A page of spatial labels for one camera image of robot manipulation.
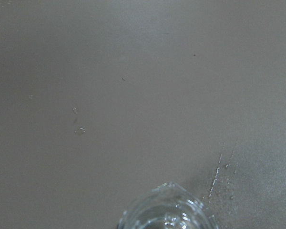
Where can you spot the clear glass shaker cup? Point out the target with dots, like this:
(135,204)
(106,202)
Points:
(169,206)

